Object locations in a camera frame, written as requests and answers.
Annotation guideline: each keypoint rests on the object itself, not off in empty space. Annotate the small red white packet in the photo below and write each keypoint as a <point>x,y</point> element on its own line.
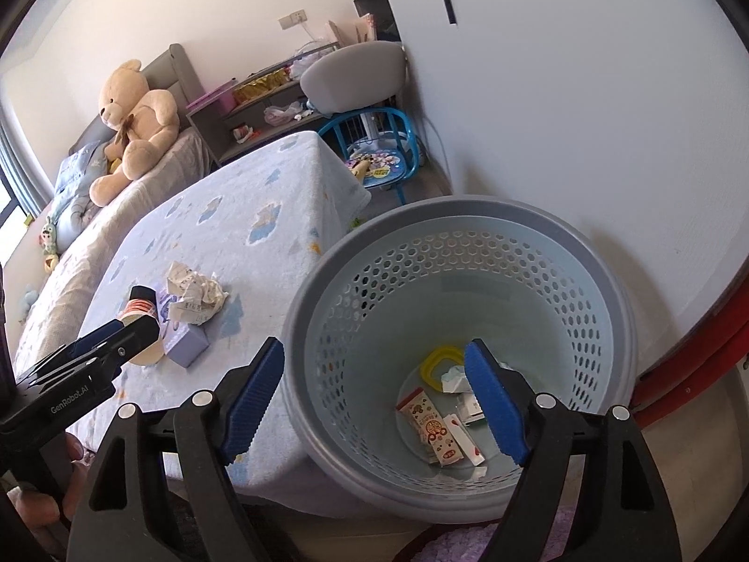
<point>243,133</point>

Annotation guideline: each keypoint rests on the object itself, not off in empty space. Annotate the torn white drink carton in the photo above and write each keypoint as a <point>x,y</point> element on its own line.
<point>471,410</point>

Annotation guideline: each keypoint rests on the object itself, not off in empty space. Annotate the blue pillow bedding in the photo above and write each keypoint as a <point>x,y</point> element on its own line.
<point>76,187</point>

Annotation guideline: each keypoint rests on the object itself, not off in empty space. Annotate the purple cartoon box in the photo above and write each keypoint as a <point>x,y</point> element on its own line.
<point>187,339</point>

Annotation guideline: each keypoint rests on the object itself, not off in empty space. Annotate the grey bedside shelf unit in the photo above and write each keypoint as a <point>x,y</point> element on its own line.
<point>210,134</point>

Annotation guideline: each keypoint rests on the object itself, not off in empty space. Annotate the wall socket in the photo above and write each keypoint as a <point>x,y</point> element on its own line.
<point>292,20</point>

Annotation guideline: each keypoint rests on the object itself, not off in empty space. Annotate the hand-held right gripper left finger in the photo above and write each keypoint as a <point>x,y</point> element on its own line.
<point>251,404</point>

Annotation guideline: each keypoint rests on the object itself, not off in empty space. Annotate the crumpled white paper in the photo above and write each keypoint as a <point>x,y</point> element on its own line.
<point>196,292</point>

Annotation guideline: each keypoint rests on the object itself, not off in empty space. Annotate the small green white plush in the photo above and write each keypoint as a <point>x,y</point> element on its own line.
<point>49,243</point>

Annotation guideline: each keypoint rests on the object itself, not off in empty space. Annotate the red white snack wrapper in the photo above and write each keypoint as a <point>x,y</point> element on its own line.
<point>465,442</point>
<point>427,424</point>

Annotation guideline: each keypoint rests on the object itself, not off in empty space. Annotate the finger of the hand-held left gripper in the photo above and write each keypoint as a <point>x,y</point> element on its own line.
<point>96,336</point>
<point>137,333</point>

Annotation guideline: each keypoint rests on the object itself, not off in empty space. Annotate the grey perforated plastic basket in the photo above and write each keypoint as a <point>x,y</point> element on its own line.
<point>363,281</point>

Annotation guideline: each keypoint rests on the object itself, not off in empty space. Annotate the small blue plush toy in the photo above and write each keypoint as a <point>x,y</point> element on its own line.
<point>27,301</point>

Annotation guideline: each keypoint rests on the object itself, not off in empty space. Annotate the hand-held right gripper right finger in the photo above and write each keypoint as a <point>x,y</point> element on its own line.
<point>497,404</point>

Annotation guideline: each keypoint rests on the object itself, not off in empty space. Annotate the grey curtain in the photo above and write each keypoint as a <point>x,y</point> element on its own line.
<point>23,170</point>

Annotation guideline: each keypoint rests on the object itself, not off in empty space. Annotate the person's left hand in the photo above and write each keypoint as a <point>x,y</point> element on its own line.
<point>73,474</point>

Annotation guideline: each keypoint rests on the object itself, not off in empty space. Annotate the purple rug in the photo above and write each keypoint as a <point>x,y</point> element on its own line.
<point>468,541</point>

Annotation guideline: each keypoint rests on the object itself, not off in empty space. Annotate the window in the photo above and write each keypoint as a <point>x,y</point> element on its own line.
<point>10,228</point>

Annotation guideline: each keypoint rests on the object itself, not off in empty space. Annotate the grey padded headboard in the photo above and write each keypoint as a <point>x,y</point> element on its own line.
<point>175,64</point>

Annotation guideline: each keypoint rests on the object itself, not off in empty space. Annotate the red paper cup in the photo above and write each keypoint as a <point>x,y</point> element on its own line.
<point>146,348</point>

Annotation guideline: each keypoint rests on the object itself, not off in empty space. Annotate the grey upholstered chair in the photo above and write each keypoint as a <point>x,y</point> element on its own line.
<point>351,76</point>

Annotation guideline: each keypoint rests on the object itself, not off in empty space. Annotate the gold snack packets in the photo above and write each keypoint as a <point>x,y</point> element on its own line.
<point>257,86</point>

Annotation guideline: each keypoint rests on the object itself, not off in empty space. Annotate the bed with beige cover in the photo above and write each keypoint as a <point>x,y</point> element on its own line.
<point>76,263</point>

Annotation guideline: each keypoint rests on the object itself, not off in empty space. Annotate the blue child chair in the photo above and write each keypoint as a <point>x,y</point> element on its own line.
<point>404,170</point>

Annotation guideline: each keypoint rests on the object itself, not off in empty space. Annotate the black round lid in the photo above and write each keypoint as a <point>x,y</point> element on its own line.
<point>141,294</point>

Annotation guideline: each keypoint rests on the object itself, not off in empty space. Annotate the light blue printed blanket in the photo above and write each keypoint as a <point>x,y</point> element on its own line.
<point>234,216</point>

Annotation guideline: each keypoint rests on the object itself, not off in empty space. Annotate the large beige teddy bear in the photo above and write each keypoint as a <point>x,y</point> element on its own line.
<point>143,123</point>

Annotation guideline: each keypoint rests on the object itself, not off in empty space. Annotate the red metal frame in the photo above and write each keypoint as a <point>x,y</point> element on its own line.
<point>690,380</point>

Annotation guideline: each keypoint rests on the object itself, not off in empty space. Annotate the white pink plastic bag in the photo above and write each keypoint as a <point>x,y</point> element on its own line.
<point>281,114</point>

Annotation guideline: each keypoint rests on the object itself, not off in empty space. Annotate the pink gift bags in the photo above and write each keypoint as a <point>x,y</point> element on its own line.
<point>351,29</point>

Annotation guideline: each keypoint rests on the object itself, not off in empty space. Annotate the pink box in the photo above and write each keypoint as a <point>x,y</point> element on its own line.
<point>210,96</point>

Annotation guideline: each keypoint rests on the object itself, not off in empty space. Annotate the light blue tissue packet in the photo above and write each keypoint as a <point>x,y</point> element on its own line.
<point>455,377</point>

